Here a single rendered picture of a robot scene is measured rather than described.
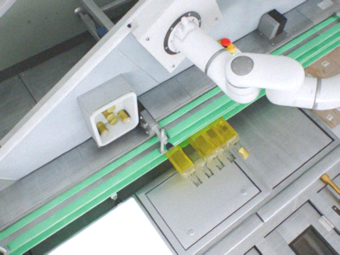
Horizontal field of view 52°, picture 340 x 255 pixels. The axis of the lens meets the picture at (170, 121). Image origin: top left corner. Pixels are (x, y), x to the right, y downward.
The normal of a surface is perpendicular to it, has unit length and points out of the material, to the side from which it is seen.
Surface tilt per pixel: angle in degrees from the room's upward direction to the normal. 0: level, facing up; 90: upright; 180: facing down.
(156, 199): 90
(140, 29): 90
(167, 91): 90
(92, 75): 0
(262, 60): 95
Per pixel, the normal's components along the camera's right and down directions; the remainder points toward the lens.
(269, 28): -0.80, 0.50
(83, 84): 0.59, 0.70
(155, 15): -0.35, -0.22
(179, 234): 0.04, -0.51
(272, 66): -0.21, -0.37
